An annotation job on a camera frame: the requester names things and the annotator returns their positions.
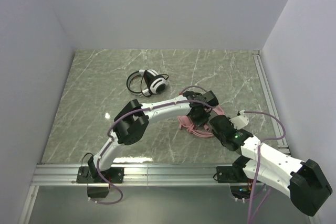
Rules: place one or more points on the white and black headphones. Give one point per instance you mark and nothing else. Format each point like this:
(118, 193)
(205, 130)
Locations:
(152, 83)

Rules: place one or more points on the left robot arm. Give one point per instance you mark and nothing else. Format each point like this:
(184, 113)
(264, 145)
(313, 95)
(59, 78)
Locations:
(130, 124)

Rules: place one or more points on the aluminium right side rail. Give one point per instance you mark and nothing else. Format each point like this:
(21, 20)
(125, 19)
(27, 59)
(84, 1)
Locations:
(282, 143)

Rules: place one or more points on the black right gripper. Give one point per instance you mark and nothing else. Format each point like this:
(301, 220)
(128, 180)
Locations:
(217, 123)

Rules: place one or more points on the aluminium rail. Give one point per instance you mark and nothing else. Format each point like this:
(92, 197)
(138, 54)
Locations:
(134, 175)
(282, 143)

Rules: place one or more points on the aluminium front rail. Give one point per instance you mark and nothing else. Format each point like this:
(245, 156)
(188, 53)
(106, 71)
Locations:
(134, 175)

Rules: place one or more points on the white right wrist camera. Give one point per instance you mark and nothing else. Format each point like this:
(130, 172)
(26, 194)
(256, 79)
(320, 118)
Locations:
(240, 121)

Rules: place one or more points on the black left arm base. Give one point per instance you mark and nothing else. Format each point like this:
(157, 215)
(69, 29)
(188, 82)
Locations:
(99, 183)

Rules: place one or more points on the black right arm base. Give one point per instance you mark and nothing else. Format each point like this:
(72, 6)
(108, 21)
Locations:
(240, 185)

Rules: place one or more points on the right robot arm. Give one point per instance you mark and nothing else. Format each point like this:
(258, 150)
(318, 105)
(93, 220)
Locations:
(303, 182)

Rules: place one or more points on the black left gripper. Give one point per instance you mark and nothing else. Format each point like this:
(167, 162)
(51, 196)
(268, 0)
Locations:
(199, 116)

